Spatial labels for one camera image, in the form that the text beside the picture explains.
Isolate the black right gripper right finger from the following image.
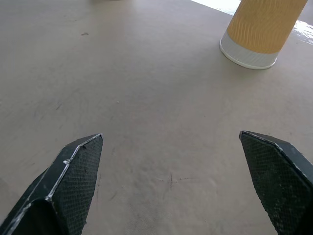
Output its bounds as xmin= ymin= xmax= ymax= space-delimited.
xmin=239 ymin=130 xmax=313 ymax=235

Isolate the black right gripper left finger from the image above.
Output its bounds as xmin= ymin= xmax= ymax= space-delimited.
xmin=0 ymin=133 xmax=104 ymax=235

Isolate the brown ribbed paper cup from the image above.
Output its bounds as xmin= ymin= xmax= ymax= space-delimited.
xmin=219 ymin=0 xmax=308 ymax=70

